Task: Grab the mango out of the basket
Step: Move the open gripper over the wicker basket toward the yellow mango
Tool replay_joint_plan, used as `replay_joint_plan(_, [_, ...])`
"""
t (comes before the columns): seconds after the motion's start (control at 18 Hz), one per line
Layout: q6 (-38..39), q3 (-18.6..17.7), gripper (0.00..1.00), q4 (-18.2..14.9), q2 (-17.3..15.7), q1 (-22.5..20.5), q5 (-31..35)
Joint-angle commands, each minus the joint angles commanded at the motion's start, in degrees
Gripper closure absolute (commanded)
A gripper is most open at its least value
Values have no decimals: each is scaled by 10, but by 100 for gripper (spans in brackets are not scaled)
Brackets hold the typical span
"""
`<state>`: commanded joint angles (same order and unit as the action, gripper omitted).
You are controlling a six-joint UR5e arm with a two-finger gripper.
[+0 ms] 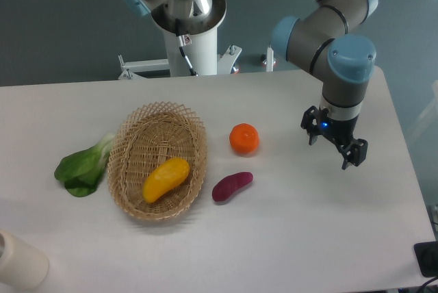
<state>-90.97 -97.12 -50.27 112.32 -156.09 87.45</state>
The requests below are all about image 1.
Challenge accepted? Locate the white cylinder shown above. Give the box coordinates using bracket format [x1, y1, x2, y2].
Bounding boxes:
[1, 230, 49, 290]

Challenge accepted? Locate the yellow mango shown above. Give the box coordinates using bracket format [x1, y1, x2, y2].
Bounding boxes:
[142, 157, 190, 203]

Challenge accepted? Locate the black device at edge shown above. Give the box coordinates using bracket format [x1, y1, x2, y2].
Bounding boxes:
[413, 241, 437, 277]

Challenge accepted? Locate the purple sweet potato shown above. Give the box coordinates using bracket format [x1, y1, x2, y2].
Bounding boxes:
[211, 171, 254, 203]

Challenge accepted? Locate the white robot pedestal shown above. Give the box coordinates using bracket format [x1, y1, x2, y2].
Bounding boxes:
[118, 0, 279, 81]

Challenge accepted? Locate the green bok choy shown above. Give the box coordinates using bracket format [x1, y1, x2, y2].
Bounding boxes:
[54, 133, 116, 198]

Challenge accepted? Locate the orange tangerine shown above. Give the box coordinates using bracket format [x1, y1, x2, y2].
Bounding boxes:
[229, 123, 259, 154]

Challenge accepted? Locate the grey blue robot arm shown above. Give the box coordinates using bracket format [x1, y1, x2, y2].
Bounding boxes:
[123, 0, 378, 166]

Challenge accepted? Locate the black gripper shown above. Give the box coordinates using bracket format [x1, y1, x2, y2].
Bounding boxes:
[300, 104, 368, 170]

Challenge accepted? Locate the woven wicker basket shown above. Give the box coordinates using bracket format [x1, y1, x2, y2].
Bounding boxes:
[107, 102, 207, 221]

